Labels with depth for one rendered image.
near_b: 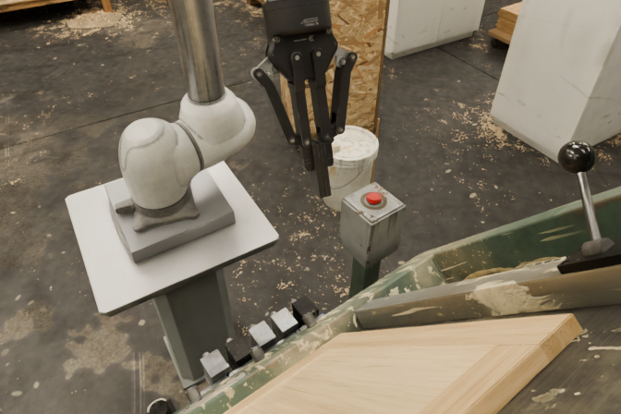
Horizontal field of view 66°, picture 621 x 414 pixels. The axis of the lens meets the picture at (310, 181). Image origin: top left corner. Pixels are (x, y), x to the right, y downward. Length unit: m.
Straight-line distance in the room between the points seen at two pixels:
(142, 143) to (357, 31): 1.57
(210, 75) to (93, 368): 1.33
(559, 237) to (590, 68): 2.05
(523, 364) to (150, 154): 0.98
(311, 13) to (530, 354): 0.40
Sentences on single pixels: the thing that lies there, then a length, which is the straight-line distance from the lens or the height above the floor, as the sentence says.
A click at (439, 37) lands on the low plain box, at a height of 0.09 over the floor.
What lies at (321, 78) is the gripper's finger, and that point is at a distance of 0.56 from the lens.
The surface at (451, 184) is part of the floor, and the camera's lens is 2.79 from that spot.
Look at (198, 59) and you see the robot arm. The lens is 1.22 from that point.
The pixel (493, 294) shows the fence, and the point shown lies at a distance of 0.68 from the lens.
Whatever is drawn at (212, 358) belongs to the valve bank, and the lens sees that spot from 1.15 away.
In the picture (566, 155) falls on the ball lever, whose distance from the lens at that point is 0.59.
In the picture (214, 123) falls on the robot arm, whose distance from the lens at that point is 1.29.
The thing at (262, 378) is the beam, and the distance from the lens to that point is 0.96.
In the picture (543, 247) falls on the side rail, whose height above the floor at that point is 1.13.
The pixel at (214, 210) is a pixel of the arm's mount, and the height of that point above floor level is 0.80.
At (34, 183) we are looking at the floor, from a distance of 3.10.
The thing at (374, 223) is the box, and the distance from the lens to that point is 1.17.
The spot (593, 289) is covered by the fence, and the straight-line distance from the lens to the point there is 0.58.
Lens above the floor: 1.75
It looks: 40 degrees down
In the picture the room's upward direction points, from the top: straight up
